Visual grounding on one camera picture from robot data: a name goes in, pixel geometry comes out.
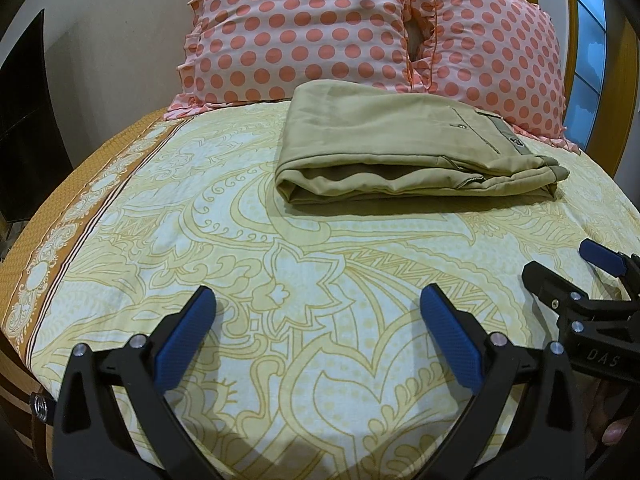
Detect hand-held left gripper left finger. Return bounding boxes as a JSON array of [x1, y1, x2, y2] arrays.
[[52, 285, 227, 480]]

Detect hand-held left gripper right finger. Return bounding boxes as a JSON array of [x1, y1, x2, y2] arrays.
[[419, 283, 589, 480]]

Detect window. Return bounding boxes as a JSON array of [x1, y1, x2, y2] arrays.
[[569, 0, 609, 126]]

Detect khaki pants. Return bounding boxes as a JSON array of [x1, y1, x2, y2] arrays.
[[274, 80, 571, 206]]

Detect pink polka dot pillow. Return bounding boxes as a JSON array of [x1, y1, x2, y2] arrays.
[[167, 0, 417, 122], [403, 0, 581, 153]]

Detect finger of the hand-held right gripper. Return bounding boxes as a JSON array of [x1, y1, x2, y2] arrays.
[[578, 239, 640, 286], [521, 260, 589, 312]]

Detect yellow patterned bed sheet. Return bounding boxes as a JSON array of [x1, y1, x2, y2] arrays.
[[0, 97, 640, 480]]

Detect person's right hand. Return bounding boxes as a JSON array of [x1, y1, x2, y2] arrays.
[[585, 377, 639, 462]]

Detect wooden bed frame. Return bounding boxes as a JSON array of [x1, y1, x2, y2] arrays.
[[0, 332, 57, 480]]

